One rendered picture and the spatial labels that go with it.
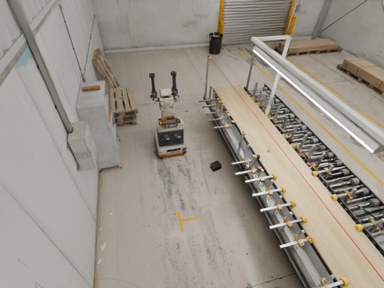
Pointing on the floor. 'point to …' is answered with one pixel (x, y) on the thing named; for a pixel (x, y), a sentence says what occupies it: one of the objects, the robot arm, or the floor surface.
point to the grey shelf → (100, 123)
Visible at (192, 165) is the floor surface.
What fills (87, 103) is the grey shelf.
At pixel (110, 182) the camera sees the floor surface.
